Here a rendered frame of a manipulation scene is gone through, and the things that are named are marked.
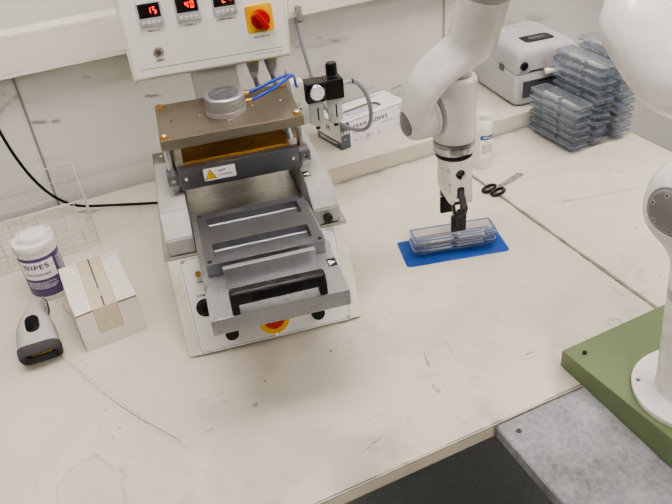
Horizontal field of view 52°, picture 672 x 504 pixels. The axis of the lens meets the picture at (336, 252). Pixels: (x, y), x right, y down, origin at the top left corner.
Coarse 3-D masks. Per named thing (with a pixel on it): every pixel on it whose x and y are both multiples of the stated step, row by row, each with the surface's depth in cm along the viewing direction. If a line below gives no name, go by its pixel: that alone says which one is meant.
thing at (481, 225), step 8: (448, 224) 153; (472, 224) 152; (480, 224) 152; (488, 224) 152; (416, 232) 151; (424, 232) 151; (432, 232) 151; (440, 232) 150; (448, 232) 150; (456, 232) 150; (464, 232) 150; (472, 232) 149; (480, 232) 149; (416, 240) 149; (424, 240) 148; (432, 240) 148
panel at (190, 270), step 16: (336, 240) 132; (192, 256) 128; (336, 256) 133; (192, 272) 128; (192, 288) 128; (192, 304) 129; (192, 320) 129; (208, 320) 130; (288, 320) 133; (304, 320) 133; (320, 320) 134; (336, 320) 135; (208, 336) 130; (224, 336) 131; (240, 336) 131; (256, 336) 132; (272, 336) 133; (208, 352) 130
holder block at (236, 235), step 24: (216, 216) 125; (240, 216) 126; (264, 216) 126; (288, 216) 123; (312, 216) 122; (216, 240) 118; (240, 240) 119; (264, 240) 120; (288, 240) 119; (312, 240) 116; (216, 264) 113
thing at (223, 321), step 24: (240, 264) 109; (264, 264) 110; (288, 264) 111; (312, 264) 112; (216, 288) 111; (336, 288) 109; (216, 312) 106; (264, 312) 106; (288, 312) 107; (312, 312) 109
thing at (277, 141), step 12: (264, 132) 137; (276, 132) 137; (204, 144) 135; (216, 144) 135; (228, 144) 134; (240, 144) 134; (252, 144) 133; (264, 144) 133; (276, 144) 132; (288, 144) 133; (192, 156) 131; (204, 156) 131; (216, 156) 130; (228, 156) 131
